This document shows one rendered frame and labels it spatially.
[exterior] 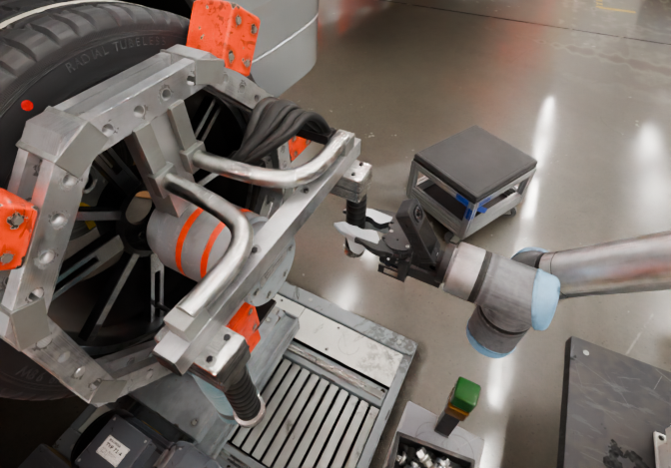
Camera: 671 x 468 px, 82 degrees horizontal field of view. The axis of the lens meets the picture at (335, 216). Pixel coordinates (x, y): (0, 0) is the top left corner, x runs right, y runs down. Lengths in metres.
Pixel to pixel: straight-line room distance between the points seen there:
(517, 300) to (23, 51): 0.71
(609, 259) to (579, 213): 1.48
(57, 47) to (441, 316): 1.41
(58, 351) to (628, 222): 2.21
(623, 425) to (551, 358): 0.43
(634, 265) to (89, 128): 0.75
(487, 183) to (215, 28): 1.24
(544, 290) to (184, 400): 0.96
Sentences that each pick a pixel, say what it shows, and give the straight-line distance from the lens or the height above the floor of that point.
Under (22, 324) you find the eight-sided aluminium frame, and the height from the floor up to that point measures 0.96.
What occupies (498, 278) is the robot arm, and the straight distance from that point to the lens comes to 0.66.
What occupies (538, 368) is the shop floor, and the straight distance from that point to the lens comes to 1.62.
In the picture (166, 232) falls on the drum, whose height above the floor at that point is 0.90.
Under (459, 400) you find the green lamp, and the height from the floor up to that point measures 0.65.
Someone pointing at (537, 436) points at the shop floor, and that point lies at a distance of 1.53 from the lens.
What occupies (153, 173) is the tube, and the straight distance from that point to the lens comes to 0.56.
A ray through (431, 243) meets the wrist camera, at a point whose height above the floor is 0.85.
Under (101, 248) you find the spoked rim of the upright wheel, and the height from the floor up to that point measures 0.87.
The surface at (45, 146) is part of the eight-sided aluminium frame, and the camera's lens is 0.51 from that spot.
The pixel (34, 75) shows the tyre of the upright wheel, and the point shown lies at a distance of 0.56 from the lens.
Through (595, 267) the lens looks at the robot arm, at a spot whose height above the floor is 0.84.
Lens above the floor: 1.35
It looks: 46 degrees down
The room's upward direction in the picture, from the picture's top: straight up
